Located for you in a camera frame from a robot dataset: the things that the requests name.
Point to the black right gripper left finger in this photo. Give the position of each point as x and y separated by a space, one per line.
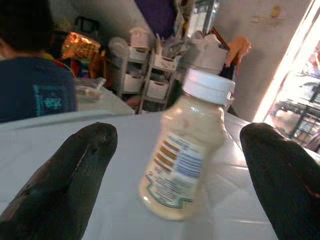
60 180

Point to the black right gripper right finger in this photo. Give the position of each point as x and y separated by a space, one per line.
282 180

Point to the clear plastic food container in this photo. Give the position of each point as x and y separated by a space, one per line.
91 88

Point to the cream drink bottle white cap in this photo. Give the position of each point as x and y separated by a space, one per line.
186 150

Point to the person in dark blue shirt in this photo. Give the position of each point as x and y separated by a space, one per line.
27 65

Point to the shiny orange foil bag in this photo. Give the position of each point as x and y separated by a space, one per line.
80 47

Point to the orange cloth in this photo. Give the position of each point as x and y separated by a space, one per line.
238 50

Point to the white drawer storage rack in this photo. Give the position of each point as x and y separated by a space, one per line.
147 72

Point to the white plastic bucket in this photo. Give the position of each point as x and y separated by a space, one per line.
208 55

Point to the white round lidded container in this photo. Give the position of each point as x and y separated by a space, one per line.
138 37

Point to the purple hanging cloth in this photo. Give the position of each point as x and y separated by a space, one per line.
156 15

